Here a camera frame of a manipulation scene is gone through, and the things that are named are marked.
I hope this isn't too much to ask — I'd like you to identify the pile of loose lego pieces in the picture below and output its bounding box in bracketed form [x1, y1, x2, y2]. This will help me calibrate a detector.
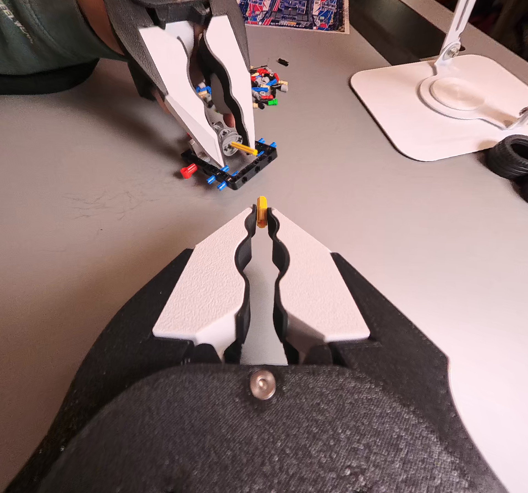
[249, 63, 289, 110]

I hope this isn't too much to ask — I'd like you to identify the black flat panel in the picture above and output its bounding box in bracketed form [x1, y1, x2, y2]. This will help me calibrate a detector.
[348, 0, 469, 65]

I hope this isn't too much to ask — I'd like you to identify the white lamp stand base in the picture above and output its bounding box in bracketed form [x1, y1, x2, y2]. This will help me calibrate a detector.
[350, 0, 528, 163]

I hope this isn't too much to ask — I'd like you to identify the person's left hand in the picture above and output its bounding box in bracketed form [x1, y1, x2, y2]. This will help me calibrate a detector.
[72, 0, 125, 56]

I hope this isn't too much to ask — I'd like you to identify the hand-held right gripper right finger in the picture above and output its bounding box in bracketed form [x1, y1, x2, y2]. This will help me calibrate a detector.
[267, 208, 371, 365]

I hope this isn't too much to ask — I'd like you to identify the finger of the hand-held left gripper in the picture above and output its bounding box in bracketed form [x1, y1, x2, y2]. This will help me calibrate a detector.
[138, 21, 227, 169]
[203, 14, 257, 159]

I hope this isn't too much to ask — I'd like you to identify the black frame lego engine assembly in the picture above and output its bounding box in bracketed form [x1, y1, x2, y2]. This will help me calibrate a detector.
[180, 82, 278, 191]

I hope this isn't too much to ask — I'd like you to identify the printed instruction sheet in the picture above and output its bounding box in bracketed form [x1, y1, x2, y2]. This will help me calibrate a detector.
[238, 0, 350, 35]

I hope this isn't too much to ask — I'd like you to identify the person's left forearm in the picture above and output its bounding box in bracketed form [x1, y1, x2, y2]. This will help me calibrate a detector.
[45, 0, 104, 67]

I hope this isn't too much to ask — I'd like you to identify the black rubber lego tire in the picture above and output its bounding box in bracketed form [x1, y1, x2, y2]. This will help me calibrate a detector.
[483, 134, 528, 180]

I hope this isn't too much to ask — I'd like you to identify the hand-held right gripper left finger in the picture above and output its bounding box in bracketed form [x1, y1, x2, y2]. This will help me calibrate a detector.
[152, 207, 253, 363]

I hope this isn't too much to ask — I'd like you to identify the white flat board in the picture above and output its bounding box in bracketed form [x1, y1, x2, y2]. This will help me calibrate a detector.
[447, 332, 528, 493]

